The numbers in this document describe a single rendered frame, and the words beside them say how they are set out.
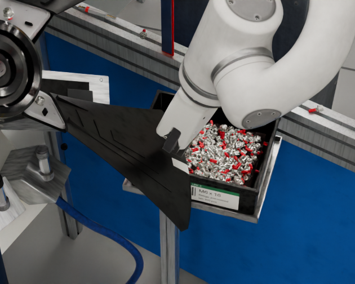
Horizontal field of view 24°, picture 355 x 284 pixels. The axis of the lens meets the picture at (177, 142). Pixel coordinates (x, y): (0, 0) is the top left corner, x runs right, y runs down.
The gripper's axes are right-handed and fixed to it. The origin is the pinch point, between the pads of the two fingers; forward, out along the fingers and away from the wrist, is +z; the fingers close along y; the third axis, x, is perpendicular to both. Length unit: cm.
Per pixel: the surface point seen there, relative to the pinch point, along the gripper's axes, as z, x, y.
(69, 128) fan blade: -8.0, -10.9, 13.4
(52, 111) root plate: -6.6, -14.5, 12.1
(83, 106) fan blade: -2.1, -13.2, 5.8
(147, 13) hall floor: 120, -51, -116
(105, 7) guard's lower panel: 109, -60, -99
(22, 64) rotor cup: -16.1, -18.6, 14.7
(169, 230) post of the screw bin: 39.9, 4.6, -8.9
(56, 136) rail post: 68, -31, -27
